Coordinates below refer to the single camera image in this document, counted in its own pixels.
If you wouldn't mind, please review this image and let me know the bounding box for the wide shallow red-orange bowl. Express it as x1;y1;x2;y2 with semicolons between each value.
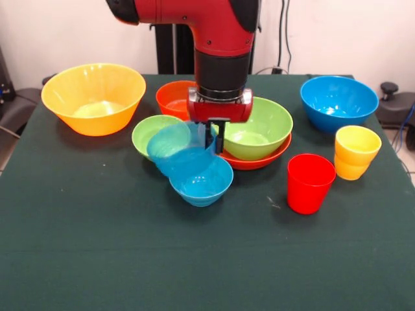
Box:
219;132;292;171

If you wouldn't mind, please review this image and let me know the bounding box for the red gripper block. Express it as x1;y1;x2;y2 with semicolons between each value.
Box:
187;87;255;154

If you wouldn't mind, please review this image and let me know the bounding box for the large blue bowl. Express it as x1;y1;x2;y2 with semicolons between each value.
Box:
300;76;379;134

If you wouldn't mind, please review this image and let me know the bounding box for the yellow cup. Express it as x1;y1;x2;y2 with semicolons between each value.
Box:
334;125;383;181

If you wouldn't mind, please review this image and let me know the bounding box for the large green bowl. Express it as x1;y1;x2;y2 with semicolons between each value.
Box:
212;96;294;161

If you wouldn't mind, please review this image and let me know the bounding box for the small green bowl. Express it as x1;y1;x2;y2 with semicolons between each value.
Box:
132;115;192;161

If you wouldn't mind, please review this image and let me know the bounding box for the large orange bowl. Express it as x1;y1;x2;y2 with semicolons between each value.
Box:
41;63;147;136

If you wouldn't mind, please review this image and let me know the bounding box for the small light blue bowl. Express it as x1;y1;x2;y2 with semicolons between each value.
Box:
169;155;234;207

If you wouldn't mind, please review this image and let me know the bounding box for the small red-orange bowl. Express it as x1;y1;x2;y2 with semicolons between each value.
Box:
156;80;198;121

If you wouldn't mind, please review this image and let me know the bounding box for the black wall cable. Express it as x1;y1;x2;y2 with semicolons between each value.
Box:
255;0;292;75

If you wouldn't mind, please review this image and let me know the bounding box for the black equipment box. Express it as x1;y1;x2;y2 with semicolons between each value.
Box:
0;45;16;104

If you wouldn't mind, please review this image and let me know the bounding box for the dark green tablecloth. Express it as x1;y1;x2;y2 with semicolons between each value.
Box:
0;74;415;311

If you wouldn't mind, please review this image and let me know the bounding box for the red cup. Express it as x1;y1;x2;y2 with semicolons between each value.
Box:
287;154;337;215

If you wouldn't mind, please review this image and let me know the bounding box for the clear blue ribbed bowl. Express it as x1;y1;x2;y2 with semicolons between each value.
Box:
146;121;218;178

